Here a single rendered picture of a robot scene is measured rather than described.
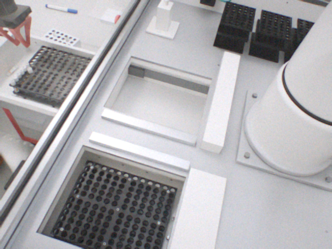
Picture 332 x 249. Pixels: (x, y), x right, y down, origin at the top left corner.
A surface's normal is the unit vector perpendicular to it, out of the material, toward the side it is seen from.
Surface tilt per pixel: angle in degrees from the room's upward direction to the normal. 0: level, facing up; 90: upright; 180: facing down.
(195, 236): 0
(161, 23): 90
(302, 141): 90
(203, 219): 0
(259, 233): 0
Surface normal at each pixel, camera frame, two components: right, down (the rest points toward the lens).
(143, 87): 0.11, -0.55
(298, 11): -0.28, 0.78
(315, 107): -0.70, 0.55
